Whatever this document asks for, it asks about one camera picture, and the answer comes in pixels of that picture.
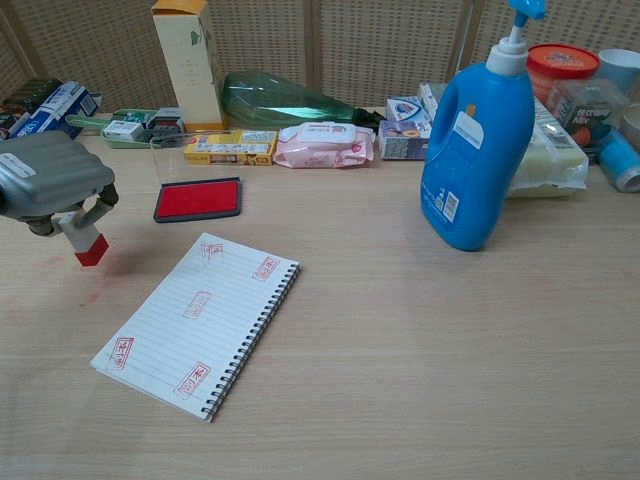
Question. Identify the purple white box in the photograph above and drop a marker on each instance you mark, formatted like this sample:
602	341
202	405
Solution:
402	140

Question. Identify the small green box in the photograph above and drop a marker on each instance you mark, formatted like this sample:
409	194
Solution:
136	116

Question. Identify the spiral lined notebook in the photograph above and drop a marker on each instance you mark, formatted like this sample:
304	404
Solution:
200	325

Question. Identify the small white box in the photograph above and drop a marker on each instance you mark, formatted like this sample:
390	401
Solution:
122	131

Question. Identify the clear plastic box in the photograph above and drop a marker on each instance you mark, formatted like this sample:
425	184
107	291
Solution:
587	117

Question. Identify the beige bowl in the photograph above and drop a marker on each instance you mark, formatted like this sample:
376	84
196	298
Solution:
632	117

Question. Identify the red ink pad with clear lid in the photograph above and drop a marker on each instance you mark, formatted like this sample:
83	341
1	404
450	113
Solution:
197	200

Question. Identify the woven folding screen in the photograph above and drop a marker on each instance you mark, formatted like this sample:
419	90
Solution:
350	45

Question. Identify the blue white soap box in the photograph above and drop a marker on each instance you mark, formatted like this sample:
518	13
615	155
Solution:
407	110

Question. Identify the flat yellow box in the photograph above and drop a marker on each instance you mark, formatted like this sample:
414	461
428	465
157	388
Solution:
230	148

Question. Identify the blue detergent pump bottle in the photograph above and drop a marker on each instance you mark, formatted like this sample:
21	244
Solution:
475	160

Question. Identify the green plastic spray bottle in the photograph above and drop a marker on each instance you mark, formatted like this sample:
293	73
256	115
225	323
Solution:
280	100

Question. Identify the blue cylindrical tube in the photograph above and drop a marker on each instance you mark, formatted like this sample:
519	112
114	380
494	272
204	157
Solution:
620	160

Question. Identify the jar with orange lid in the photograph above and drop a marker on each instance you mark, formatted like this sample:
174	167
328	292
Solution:
562	65

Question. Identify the pink wet wipes pack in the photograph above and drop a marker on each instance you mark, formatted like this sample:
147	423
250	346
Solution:
325	145

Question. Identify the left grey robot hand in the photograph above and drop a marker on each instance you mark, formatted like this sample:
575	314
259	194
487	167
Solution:
45	175

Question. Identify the tall cream yellow box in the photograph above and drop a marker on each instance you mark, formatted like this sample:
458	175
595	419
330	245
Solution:
187	65

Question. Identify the blue white toothpaste box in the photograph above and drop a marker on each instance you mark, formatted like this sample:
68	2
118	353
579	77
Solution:
55	110

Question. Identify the red white stamp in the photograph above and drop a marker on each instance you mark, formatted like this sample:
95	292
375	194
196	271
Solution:
90	247

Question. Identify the light blue mug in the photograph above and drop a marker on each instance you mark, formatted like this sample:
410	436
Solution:
622	70

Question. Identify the long white noodle pack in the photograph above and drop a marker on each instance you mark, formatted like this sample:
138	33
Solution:
550	160

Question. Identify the grey black stapler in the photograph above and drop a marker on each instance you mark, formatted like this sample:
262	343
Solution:
165	125

